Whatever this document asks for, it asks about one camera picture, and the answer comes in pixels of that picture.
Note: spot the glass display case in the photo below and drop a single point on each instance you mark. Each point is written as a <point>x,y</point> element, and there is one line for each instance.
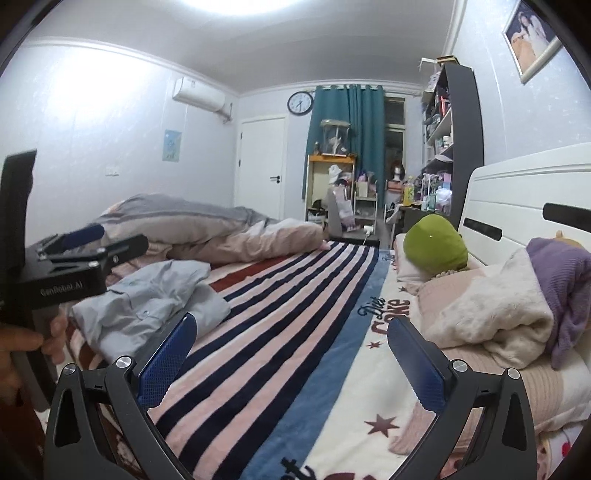
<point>335,137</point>

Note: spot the black tall bookshelf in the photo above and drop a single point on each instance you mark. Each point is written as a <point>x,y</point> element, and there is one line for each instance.
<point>453,132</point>

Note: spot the teal curtain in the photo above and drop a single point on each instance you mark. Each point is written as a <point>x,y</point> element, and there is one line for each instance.
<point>363,107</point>

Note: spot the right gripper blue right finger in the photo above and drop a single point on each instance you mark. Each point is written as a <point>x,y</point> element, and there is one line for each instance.
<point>422,362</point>

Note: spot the small blue wall poster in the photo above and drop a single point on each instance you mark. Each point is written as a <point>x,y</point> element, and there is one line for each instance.
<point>171,146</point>

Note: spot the framed portrait photo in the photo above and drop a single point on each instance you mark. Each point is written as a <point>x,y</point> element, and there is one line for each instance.
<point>531,40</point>

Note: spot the striped fleece blanket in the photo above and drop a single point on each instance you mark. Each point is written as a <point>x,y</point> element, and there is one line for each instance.
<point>299,381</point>

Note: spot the wall power socket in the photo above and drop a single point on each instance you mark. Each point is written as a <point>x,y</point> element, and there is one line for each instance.
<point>112,171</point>

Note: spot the light grey-blue coat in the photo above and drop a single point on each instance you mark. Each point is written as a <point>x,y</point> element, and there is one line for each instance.
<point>121,320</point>

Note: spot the white air conditioner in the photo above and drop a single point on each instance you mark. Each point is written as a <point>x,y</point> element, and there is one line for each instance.
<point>198,94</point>

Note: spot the cream fluffy blanket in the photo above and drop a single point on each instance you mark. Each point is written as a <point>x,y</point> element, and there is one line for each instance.
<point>506,313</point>

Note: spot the person's left hand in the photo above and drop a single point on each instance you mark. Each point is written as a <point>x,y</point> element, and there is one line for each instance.
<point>16,339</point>

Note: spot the yellow frame shelf unit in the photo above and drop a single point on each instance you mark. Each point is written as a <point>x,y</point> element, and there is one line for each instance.
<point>326,174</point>

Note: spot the white bed headboard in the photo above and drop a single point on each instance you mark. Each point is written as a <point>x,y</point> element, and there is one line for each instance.
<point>511,202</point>

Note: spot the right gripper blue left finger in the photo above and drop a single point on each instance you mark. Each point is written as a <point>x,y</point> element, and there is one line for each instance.
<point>160,359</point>

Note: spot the green plush pillow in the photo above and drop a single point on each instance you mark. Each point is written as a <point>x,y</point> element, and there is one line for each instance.
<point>435,246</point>

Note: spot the wig on mannequin head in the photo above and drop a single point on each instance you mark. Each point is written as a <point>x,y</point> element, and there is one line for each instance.
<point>398,171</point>

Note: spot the white door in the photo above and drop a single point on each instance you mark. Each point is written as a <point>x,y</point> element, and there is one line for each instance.
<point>262,156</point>

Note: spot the black wall clock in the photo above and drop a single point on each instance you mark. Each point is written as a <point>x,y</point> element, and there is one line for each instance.
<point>300,103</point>

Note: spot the pink grey striped duvet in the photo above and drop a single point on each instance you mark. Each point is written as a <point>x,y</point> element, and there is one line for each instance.
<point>187,230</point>

